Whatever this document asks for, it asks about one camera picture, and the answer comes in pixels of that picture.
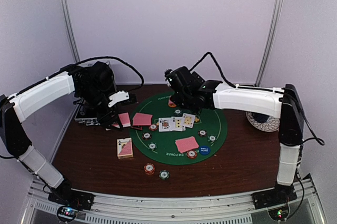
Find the right frame post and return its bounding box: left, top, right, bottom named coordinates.
left=254, top=0, right=284, bottom=86

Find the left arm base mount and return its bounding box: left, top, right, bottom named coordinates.
left=48, top=190, right=95, bottom=211

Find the frame post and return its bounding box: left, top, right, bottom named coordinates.
left=60, top=0, right=80, bottom=62
left=254, top=0, right=284, bottom=86

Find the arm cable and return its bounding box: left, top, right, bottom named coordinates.
left=189, top=52, right=326, bottom=146
left=78, top=55, right=145, bottom=93

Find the orange chip stack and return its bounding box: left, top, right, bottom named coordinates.
left=144, top=163, right=155, bottom=175

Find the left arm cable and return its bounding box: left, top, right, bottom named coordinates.
left=78, top=55, right=145, bottom=93

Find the brown chip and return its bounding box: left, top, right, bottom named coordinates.
left=142, top=132, right=152, bottom=140
left=198, top=130, right=207, bottom=137

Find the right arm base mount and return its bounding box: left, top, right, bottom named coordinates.
left=252, top=189, right=298, bottom=209

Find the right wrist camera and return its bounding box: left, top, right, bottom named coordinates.
left=164, top=66, right=205, bottom=93

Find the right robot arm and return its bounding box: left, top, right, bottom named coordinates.
left=167, top=77, right=304, bottom=204

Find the five of diamonds card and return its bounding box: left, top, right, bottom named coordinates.
left=182, top=113, right=195, bottom=128

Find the red-backed card deck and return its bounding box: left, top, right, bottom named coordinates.
left=112, top=112, right=131, bottom=129

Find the orange dealer button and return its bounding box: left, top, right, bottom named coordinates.
left=168, top=103, right=176, bottom=108

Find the tan card box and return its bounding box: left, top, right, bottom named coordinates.
left=116, top=138, right=133, bottom=159

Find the triangular all-in marker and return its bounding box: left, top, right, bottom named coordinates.
left=131, top=126, right=143, bottom=131

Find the blue small blind button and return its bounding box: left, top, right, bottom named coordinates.
left=199, top=145, right=211, bottom=155

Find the aluminium front rail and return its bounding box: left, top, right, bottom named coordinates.
left=19, top=178, right=328, bottom=223

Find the face-up community card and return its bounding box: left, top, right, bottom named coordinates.
left=158, top=117, right=173, bottom=132

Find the green chip top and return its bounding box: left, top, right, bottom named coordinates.
left=174, top=109, right=183, bottom=116

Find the left frame post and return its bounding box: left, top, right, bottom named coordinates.
left=60, top=0, right=80, bottom=62

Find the three of spades card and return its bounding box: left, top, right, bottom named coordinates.
left=171, top=117, right=186, bottom=132

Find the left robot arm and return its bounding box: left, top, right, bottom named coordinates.
left=1, top=62, right=130, bottom=205

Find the dark blue cup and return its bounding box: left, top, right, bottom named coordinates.
left=252, top=113, right=270, bottom=123

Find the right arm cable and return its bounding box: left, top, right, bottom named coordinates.
left=189, top=52, right=326, bottom=146

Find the dealt card bottom player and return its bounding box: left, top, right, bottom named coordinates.
left=175, top=137, right=199, bottom=153

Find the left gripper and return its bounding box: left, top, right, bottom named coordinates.
left=77, top=84, right=123, bottom=131

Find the patterned ceramic plate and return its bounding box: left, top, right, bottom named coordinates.
left=245, top=111, right=280, bottom=132

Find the green chip stack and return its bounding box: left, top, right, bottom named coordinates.
left=158, top=170, right=170, bottom=180

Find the aluminium poker case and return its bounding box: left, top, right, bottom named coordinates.
left=69, top=62, right=116, bottom=115

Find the round green poker mat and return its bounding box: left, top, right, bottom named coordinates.
left=130, top=92, right=227, bottom=165

